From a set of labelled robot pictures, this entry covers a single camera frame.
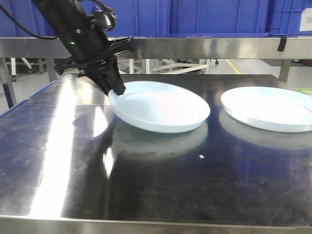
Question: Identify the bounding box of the black tape strip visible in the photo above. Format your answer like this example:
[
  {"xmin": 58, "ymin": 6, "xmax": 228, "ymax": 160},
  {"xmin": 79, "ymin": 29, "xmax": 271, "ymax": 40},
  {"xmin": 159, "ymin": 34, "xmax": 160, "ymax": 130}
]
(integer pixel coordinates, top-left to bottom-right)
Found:
[{"xmin": 277, "ymin": 37, "xmax": 287, "ymax": 52}]

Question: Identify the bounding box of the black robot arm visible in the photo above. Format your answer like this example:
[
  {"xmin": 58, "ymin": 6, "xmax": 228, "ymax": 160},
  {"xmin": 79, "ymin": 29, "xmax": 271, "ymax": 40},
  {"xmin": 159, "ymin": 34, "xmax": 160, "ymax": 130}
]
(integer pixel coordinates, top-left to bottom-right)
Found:
[{"xmin": 33, "ymin": 0, "xmax": 136, "ymax": 95}]

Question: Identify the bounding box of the green sticker label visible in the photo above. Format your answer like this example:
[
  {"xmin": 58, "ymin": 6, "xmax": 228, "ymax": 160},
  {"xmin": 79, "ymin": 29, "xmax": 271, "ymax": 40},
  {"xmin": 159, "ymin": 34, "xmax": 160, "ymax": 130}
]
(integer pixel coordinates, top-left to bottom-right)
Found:
[{"xmin": 295, "ymin": 88, "xmax": 312, "ymax": 97}]

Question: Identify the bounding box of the middle blue plastic bin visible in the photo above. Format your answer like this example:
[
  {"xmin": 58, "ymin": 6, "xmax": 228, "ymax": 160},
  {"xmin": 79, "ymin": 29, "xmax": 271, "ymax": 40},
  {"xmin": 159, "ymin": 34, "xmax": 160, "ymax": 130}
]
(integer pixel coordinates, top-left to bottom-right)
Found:
[{"xmin": 169, "ymin": 0, "xmax": 269, "ymax": 38}]

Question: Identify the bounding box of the right blue plastic bin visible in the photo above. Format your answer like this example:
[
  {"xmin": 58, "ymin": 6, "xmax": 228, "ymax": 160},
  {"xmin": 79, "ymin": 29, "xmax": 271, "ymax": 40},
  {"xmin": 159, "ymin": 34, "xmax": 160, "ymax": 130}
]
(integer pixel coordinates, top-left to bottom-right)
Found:
[{"xmin": 266, "ymin": 0, "xmax": 312, "ymax": 37}]

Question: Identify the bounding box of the stainless steel upper shelf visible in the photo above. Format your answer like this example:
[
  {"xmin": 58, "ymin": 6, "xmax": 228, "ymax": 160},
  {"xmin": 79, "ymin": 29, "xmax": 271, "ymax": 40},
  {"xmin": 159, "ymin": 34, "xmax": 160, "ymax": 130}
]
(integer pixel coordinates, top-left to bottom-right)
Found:
[{"xmin": 0, "ymin": 37, "xmax": 312, "ymax": 59}]

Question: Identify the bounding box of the far left blue bin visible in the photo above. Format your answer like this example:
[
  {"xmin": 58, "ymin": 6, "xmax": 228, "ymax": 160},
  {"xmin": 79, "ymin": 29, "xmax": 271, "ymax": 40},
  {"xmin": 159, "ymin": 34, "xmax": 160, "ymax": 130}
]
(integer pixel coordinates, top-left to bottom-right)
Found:
[{"xmin": 0, "ymin": 0, "xmax": 56, "ymax": 37}]

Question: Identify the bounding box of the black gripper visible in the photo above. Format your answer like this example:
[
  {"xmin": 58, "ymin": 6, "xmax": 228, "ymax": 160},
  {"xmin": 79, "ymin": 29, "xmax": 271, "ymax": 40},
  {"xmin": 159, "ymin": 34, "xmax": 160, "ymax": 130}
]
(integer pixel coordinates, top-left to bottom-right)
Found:
[{"xmin": 54, "ymin": 24, "xmax": 135, "ymax": 96}]

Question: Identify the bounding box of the light blue plate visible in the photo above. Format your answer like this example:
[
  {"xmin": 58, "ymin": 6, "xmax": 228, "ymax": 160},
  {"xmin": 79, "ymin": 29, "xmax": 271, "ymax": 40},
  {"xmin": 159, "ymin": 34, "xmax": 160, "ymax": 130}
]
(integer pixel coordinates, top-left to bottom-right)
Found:
[
  {"xmin": 220, "ymin": 86, "xmax": 312, "ymax": 133},
  {"xmin": 108, "ymin": 81, "xmax": 210, "ymax": 134}
]

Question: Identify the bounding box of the left blue plastic bin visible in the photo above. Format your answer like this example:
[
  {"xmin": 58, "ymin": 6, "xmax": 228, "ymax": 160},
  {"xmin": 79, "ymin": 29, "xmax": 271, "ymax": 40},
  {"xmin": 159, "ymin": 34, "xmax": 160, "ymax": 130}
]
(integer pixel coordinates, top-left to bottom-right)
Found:
[{"xmin": 75, "ymin": 0, "xmax": 171, "ymax": 39}]

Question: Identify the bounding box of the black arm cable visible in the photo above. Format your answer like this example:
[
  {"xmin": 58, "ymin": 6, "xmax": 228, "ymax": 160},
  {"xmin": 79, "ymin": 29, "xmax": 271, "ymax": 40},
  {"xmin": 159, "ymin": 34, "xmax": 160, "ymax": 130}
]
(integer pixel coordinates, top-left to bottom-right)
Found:
[{"xmin": 0, "ymin": 4, "xmax": 59, "ymax": 41}]

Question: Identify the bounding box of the white frame background structure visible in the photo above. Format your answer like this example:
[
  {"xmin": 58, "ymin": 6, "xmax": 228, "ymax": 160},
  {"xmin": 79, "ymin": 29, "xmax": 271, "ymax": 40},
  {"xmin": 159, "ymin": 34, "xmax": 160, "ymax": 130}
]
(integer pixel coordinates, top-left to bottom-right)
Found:
[{"xmin": 117, "ymin": 58, "xmax": 210, "ymax": 75}]

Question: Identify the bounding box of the blue plastic bin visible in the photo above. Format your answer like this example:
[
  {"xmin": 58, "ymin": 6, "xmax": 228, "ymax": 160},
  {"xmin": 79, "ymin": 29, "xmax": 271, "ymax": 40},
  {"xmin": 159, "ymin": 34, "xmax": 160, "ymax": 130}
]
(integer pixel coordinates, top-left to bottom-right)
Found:
[
  {"xmin": 169, "ymin": 0, "xmax": 269, "ymax": 38},
  {"xmin": 266, "ymin": 0, "xmax": 312, "ymax": 37},
  {"xmin": 75, "ymin": 0, "xmax": 171, "ymax": 39}
]

